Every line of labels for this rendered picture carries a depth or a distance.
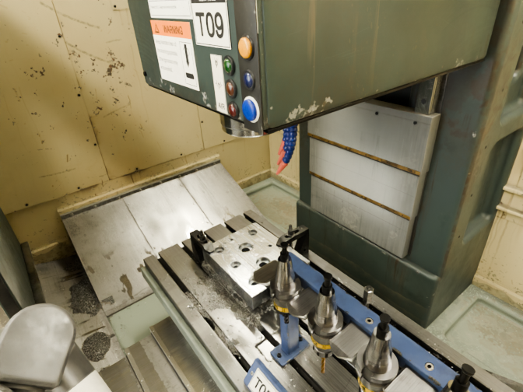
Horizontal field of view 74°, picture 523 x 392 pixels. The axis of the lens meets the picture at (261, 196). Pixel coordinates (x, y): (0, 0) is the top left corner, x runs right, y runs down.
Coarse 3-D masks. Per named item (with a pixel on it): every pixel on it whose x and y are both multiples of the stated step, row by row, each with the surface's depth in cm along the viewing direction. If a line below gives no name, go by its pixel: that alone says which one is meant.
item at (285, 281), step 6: (282, 264) 66; (288, 264) 66; (276, 270) 68; (282, 270) 66; (288, 270) 66; (276, 276) 68; (282, 276) 67; (288, 276) 67; (294, 276) 68; (276, 282) 68; (282, 282) 67; (288, 282) 67; (294, 282) 68; (276, 288) 69; (282, 288) 68; (288, 288) 68; (294, 288) 69
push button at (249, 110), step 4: (244, 100) 48; (248, 100) 47; (244, 104) 48; (248, 104) 47; (252, 104) 47; (244, 108) 48; (248, 108) 47; (252, 108) 47; (244, 112) 48; (248, 112) 47; (252, 112) 47; (256, 112) 47; (244, 116) 49; (248, 116) 48; (252, 116) 47; (256, 116) 47; (248, 120) 48; (252, 120) 48
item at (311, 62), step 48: (144, 0) 63; (288, 0) 42; (336, 0) 46; (384, 0) 52; (432, 0) 59; (480, 0) 69; (144, 48) 72; (288, 48) 44; (336, 48) 49; (384, 48) 56; (432, 48) 65; (480, 48) 76; (192, 96) 62; (240, 96) 49; (288, 96) 47; (336, 96) 53
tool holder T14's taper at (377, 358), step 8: (376, 328) 52; (376, 336) 51; (368, 344) 53; (376, 344) 51; (384, 344) 50; (368, 352) 53; (376, 352) 51; (384, 352) 51; (368, 360) 53; (376, 360) 52; (384, 360) 51; (368, 368) 53; (376, 368) 52; (384, 368) 52
